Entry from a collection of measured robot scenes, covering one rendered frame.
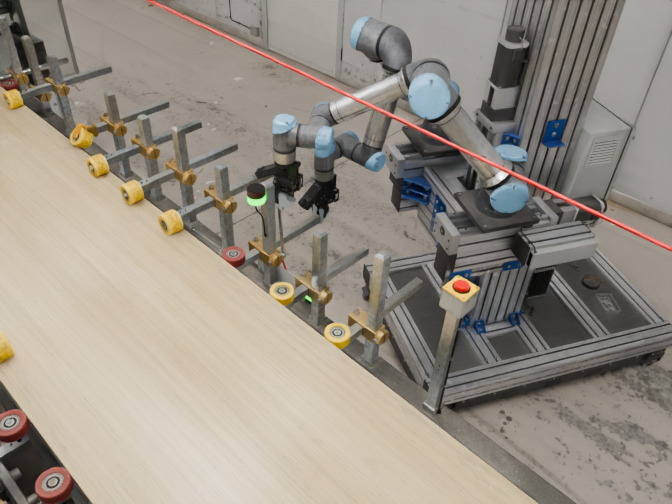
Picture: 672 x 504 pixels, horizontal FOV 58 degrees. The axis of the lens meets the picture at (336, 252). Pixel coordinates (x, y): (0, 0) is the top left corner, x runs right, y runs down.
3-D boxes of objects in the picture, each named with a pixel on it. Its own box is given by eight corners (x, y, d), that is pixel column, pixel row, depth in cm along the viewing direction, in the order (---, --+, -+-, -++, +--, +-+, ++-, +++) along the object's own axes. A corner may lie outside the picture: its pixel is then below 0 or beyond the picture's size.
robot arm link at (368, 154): (430, 37, 203) (386, 172, 224) (404, 27, 208) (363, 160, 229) (411, 34, 194) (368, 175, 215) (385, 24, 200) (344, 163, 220)
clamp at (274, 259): (259, 245, 227) (258, 235, 224) (283, 263, 220) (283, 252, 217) (247, 252, 224) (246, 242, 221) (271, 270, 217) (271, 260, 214)
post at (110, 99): (130, 184, 286) (110, 88, 255) (134, 187, 285) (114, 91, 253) (124, 186, 284) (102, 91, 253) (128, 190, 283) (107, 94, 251)
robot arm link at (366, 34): (428, 113, 249) (373, 51, 202) (399, 101, 256) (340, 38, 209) (443, 87, 248) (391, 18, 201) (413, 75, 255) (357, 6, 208)
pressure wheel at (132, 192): (134, 175, 228) (146, 192, 227) (131, 186, 234) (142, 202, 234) (119, 182, 225) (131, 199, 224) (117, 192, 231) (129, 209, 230)
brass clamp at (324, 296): (306, 279, 215) (306, 269, 212) (334, 299, 208) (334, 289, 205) (293, 288, 212) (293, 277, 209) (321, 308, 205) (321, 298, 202)
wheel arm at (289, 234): (314, 220, 240) (314, 212, 237) (320, 224, 238) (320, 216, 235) (226, 272, 215) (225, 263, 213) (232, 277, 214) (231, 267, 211)
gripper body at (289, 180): (293, 199, 205) (293, 169, 197) (270, 192, 208) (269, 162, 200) (303, 188, 211) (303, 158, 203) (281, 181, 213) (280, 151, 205)
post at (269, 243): (271, 283, 232) (267, 178, 201) (277, 288, 230) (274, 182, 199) (264, 287, 230) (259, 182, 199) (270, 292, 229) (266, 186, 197)
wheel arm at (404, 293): (414, 284, 215) (416, 275, 212) (422, 289, 213) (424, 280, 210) (327, 350, 190) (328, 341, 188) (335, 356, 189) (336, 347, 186)
